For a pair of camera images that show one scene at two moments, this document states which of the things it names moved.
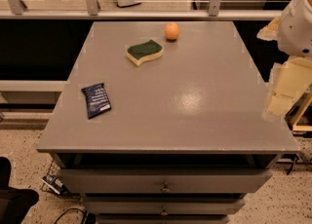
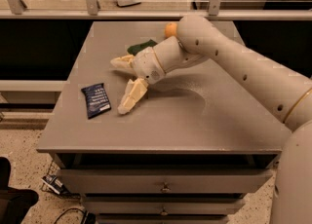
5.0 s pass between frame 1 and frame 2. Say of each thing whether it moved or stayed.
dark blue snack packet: stayed
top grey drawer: stayed
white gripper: moved
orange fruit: stayed
